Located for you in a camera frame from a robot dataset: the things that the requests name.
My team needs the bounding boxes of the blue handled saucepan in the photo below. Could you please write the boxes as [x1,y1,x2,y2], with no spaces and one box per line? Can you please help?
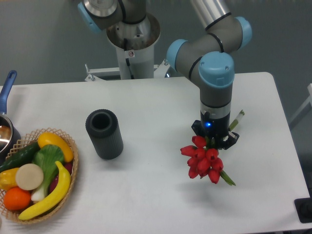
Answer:
[0,70,21,164]

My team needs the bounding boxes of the yellow banana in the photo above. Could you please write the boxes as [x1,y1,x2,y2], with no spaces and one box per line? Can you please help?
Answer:
[18,161,71,221]

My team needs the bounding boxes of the orange fruit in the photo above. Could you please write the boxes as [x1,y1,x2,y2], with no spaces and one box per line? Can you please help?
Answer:
[3,187,31,211]

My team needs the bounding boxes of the dark grey ribbed vase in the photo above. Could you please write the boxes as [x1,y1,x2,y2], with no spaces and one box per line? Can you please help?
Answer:
[85,109,123,160]

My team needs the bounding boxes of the woven wicker basket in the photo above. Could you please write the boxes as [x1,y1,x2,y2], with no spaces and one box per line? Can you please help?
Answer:
[0,128,78,225]

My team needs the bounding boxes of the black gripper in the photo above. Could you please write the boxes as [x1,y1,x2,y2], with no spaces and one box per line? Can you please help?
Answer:
[191,111,239,150]

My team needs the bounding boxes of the red tulip bouquet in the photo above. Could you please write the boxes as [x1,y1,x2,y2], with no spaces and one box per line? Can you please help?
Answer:
[180,109,245,186]

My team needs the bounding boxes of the green bok choy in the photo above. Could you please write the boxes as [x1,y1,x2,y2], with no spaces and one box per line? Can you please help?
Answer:
[31,144,64,203]

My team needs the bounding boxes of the green cucumber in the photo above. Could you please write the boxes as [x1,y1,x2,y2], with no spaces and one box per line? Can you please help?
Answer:
[0,142,40,172]

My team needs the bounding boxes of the black device at table edge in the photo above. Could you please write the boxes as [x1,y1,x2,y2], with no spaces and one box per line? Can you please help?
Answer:
[294,197,312,223]

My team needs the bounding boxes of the beige round disc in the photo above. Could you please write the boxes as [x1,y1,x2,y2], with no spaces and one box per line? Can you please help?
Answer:
[15,163,44,191]

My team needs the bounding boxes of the dark red vegetable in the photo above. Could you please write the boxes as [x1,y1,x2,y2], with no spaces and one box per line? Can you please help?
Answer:
[49,162,73,194]

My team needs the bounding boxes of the yellow bell pepper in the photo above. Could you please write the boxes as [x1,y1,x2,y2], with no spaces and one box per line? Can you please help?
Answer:
[0,168,19,191]

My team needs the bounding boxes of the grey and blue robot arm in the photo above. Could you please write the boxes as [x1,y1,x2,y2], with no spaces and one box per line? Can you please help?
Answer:
[78,0,252,149]

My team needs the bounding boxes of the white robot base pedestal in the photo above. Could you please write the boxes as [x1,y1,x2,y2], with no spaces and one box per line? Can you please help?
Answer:
[85,13,170,81]

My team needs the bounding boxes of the white frame at right edge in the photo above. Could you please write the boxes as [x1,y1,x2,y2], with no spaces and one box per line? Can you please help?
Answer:
[289,83,312,130]

